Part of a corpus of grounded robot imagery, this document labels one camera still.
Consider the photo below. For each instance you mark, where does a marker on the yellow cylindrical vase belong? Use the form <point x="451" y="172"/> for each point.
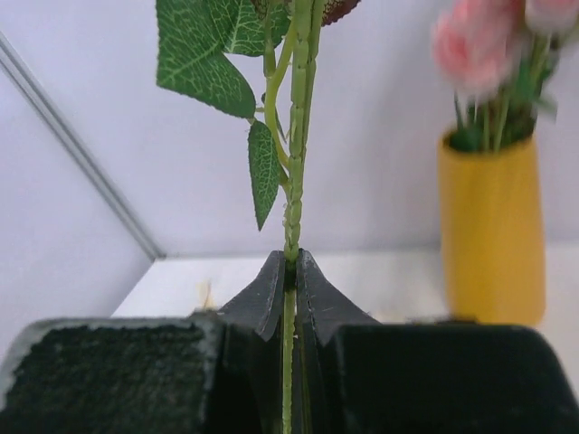
<point x="492" y="234"/>

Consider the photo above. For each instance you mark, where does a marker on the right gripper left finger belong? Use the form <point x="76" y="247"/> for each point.
<point x="210" y="372"/>

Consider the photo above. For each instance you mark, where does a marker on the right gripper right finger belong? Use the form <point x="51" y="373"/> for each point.
<point x="357" y="375"/>

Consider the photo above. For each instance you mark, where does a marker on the cream printed ribbon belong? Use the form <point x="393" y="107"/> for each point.
<point x="205" y="297"/>

